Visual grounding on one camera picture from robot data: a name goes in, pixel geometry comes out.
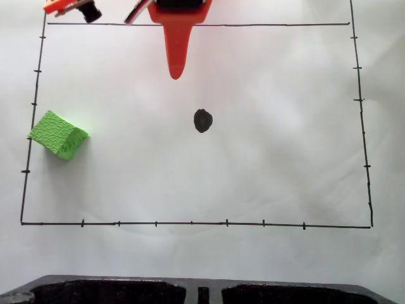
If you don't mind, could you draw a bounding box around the white paper sheet drawn rectangle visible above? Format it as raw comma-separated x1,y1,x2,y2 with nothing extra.
0,0,405,295

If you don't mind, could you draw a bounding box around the black plastic tray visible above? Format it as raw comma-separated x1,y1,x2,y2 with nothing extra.
0,274,405,304

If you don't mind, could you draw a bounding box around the black dot mark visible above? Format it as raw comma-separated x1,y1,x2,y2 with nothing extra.
193,108,214,134

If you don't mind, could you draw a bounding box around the green textured foam block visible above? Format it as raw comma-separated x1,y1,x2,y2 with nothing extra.
27,110,90,162

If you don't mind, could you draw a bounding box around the red black white cable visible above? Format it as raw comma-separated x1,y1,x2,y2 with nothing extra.
123,0,154,26

